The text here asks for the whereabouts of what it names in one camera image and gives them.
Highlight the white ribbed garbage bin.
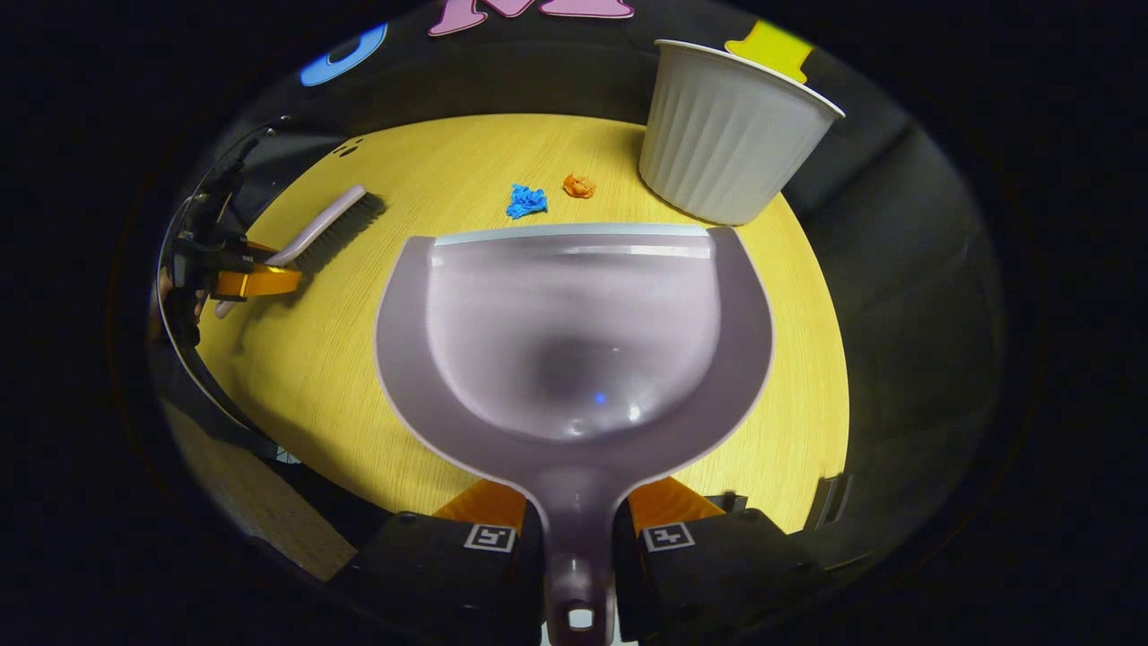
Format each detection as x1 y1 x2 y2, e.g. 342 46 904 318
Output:
639 39 846 225

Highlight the black backdrop cloth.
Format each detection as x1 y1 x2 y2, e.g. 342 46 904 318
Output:
148 0 1005 575

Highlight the pale purple dustpan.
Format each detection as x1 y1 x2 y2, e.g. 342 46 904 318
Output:
375 223 774 646

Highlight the grey metal bracket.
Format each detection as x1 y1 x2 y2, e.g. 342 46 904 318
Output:
810 470 855 533

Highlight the blue paper trash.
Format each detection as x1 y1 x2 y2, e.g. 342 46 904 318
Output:
506 183 549 221

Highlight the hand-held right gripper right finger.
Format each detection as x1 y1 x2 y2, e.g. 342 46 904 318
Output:
614 476 822 642

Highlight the thin grey cable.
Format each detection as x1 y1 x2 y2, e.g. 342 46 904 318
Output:
156 115 292 441

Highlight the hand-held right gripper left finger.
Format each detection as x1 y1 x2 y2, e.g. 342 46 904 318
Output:
327 478 548 646

